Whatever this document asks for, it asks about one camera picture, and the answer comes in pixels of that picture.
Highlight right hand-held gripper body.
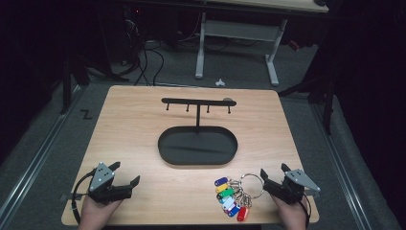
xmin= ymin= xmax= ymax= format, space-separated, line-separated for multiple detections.
xmin=267 ymin=168 xmax=322 ymax=205

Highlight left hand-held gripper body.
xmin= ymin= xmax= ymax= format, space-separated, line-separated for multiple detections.
xmin=87 ymin=161 xmax=133 ymax=206

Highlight key ring with coloured tags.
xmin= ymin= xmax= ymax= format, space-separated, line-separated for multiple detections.
xmin=214 ymin=172 xmax=266 ymax=223

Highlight black key rack with tray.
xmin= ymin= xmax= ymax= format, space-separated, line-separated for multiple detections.
xmin=157 ymin=97 xmax=239 ymax=167

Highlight person's right hand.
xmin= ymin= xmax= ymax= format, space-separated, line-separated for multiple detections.
xmin=270 ymin=192 xmax=309 ymax=230

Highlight person's left hand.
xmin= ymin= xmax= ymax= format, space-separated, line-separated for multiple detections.
xmin=78 ymin=195 xmax=124 ymax=230

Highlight black metal stand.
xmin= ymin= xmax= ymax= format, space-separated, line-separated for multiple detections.
xmin=277 ymin=60 xmax=339 ymax=136
xmin=59 ymin=56 xmax=92 ymax=115

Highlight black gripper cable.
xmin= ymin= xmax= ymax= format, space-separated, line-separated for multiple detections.
xmin=300 ymin=192 xmax=312 ymax=229
xmin=71 ymin=168 xmax=97 ymax=226

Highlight metal floor rail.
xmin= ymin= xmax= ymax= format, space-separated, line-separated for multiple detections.
xmin=310 ymin=103 xmax=373 ymax=230
xmin=0 ymin=85 xmax=84 ymax=224

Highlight black floor cables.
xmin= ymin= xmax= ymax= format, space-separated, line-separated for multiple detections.
xmin=118 ymin=37 xmax=166 ymax=87

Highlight desk with white metal frame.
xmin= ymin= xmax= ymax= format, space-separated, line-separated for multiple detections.
xmin=194 ymin=0 xmax=330 ymax=87

